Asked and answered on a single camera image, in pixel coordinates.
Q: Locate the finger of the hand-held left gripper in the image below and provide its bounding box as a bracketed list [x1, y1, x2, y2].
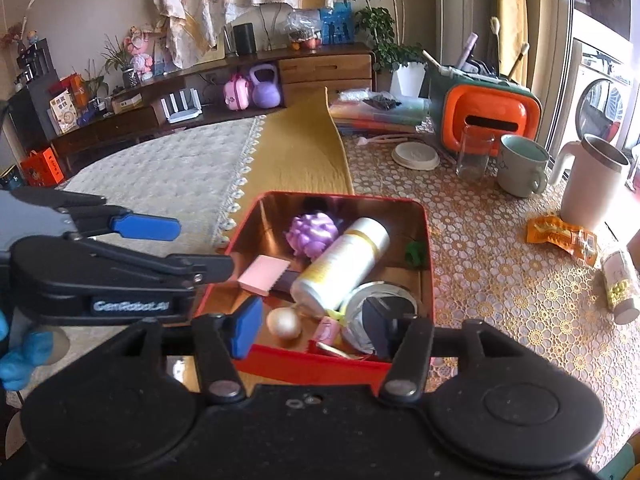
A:
[64, 205, 182, 242]
[70, 240, 236, 291]

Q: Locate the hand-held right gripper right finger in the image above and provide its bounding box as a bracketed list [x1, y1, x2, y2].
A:
[362, 297, 506, 403]

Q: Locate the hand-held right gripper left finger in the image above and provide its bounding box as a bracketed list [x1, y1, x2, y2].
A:
[117, 296, 264, 403]

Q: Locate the beige egg-shaped ball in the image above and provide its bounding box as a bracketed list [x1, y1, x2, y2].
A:
[266, 307, 303, 340]

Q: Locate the pink tube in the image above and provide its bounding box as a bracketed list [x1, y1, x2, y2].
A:
[312, 316, 343, 346]

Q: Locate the pink sticky notepad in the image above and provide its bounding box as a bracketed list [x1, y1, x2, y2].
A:
[237, 255, 292, 295]

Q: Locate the red tin box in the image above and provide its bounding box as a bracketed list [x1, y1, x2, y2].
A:
[192, 191, 436, 387]

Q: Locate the white yellow bottle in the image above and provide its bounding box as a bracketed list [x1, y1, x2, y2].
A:
[291, 217, 391, 318]

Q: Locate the small green item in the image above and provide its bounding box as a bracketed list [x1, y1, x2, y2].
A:
[404, 241, 428, 267]

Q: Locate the purple monster toy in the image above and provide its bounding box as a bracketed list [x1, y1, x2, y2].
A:
[284, 212, 341, 261]

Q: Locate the person's left hand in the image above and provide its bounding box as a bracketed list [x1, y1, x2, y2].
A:
[0, 309, 57, 391]

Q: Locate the white quilted table mat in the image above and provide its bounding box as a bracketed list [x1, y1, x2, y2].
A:
[50, 115, 267, 391]

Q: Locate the brown lace tablecloth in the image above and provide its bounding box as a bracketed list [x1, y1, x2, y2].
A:
[345, 115, 640, 448]

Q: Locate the white router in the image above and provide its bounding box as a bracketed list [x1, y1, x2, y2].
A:
[159, 87, 203, 125]

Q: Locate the orange gift bag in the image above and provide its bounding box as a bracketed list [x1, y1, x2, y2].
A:
[21, 149, 65, 186]

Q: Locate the small cardboard box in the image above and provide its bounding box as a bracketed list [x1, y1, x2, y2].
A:
[111, 92, 143, 113]

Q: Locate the white snack box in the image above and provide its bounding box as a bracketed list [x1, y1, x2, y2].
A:
[49, 90, 78, 133]

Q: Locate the small potted plant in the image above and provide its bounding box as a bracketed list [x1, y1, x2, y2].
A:
[102, 35, 141, 88]

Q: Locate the orange carton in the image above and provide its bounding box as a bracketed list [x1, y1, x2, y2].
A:
[60, 74, 86, 106]

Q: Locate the pink plush doll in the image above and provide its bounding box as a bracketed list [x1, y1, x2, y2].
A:
[124, 27, 156, 81]

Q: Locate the black mini fridge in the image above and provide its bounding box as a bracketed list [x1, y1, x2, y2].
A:
[7, 37, 53, 141]

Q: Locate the white round coaster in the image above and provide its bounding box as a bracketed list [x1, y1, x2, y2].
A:
[391, 141, 441, 170]

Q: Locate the purple kettlebell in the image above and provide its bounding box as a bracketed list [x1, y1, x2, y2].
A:
[248, 63, 282, 108]

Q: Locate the pink spoon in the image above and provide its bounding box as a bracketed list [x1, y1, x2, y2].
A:
[356, 132, 423, 147]

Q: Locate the drinking glass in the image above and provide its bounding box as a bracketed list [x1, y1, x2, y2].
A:
[456, 125, 496, 182]

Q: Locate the orange snack packet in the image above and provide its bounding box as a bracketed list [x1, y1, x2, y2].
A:
[526, 216, 598, 263]

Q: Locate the green mug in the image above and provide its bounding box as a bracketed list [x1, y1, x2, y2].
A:
[496, 134, 551, 198]

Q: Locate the black speaker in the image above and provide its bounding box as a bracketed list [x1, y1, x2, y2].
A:
[234, 22, 257, 56]

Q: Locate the wooden television cabinet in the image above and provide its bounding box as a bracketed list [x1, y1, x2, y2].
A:
[50, 42, 377, 161]

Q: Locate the orange green storage box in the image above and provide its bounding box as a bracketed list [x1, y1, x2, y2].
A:
[429, 62, 543, 158]

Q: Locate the pill bottle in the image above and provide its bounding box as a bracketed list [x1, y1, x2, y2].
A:
[600, 249, 640, 325]

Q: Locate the white insulated jug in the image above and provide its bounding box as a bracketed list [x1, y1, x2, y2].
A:
[548, 134, 632, 231]

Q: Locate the clear plastic bag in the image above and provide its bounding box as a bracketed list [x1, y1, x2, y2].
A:
[286, 10, 323, 51]

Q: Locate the blue gift bag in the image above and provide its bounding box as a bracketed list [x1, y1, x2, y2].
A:
[319, 2, 355, 45]

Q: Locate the white stick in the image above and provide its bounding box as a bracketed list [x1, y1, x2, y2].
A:
[421, 50, 453, 73]

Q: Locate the potted green tree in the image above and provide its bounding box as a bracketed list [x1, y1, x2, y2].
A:
[334, 0, 431, 98]

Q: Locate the pink slim bottle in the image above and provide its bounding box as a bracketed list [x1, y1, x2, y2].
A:
[457, 32, 480, 68]

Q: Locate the white bristle brush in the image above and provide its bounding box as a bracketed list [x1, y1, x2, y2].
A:
[487, 16, 502, 75]
[506, 42, 531, 81]

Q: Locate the white washing machine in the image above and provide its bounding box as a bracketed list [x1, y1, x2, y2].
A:
[567, 35, 640, 161]

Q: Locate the yellow curtain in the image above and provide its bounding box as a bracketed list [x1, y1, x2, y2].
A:
[492, 0, 530, 91]

